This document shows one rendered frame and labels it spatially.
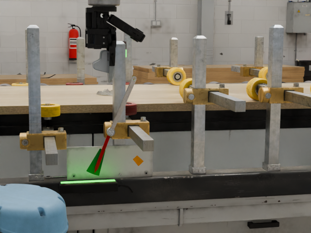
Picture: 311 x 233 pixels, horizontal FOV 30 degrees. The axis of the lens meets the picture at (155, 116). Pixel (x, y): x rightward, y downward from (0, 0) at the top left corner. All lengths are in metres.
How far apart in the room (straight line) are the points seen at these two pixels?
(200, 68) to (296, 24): 8.19
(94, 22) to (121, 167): 0.45
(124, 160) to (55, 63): 7.14
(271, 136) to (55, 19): 7.17
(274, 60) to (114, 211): 0.69
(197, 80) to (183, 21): 7.57
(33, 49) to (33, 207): 0.84
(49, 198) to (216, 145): 1.16
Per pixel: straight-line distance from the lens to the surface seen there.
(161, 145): 2.02
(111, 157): 1.76
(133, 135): 1.66
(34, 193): 1.01
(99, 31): 1.63
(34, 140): 1.74
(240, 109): 1.57
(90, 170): 1.76
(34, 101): 1.73
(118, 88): 1.74
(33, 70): 1.72
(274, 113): 1.89
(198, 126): 1.81
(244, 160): 2.11
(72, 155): 1.75
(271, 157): 1.91
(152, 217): 1.87
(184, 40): 9.35
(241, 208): 1.94
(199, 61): 1.79
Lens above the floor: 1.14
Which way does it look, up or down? 8 degrees down
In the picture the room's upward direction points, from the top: straight up
